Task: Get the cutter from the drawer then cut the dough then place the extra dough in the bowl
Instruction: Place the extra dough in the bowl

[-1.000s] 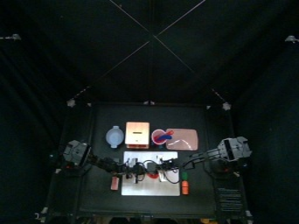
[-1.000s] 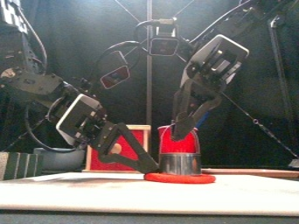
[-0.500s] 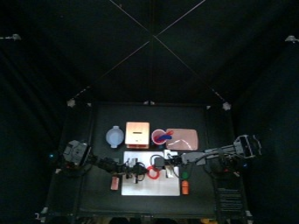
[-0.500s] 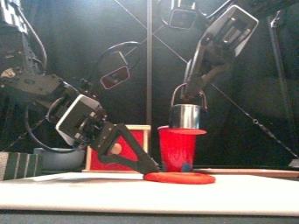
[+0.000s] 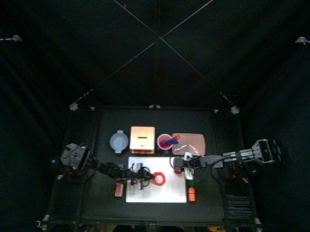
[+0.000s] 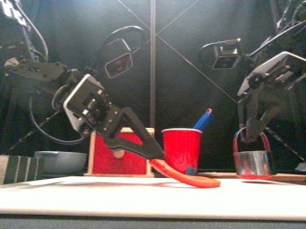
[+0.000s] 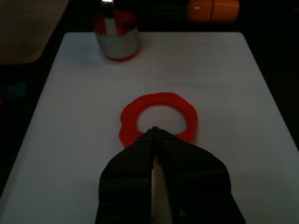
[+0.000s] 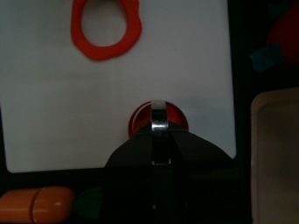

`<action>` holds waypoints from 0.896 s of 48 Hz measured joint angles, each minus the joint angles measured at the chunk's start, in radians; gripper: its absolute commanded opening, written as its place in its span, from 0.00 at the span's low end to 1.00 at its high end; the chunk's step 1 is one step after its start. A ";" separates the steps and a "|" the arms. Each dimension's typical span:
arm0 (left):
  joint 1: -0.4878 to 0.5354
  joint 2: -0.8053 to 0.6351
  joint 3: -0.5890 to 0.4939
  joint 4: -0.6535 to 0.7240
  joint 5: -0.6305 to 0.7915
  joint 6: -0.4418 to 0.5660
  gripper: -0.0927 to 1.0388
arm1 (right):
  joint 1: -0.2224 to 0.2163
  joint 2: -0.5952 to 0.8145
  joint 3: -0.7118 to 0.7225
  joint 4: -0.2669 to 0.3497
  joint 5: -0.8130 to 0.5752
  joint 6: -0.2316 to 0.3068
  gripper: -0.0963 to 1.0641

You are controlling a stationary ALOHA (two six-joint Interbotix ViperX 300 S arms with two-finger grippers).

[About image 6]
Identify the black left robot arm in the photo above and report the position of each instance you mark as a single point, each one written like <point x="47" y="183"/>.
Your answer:
<point x="37" y="70"/>

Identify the small blue piece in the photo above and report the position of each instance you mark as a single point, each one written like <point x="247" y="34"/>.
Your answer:
<point x="192" y="171"/>

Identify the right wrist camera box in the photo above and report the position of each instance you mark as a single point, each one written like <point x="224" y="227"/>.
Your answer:
<point x="228" y="58"/>

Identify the white cutting board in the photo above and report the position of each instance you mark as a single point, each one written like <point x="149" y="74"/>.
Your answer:
<point x="140" y="199"/>

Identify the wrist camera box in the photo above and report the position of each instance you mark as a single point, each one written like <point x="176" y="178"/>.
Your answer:
<point x="120" y="64"/>
<point x="228" y="58"/>

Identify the blue utensil with red tip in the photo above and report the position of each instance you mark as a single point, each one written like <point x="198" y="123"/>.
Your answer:
<point x="204" y="120"/>

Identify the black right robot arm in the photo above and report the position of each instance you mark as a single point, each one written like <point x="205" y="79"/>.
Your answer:
<point x="293" y="32"/>

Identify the red plastic cup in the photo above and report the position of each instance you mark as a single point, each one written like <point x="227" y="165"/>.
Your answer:
<point x="181" y="149"/>

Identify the grey-blue bowl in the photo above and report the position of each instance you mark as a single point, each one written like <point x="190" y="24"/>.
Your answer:
<point x="60" y="162"/>

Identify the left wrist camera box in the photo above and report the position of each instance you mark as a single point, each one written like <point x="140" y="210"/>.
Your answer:
<point x="120" y="64"/>

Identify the metal frame pole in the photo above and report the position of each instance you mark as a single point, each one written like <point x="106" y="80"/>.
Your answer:
<point x="153" y="59"/>

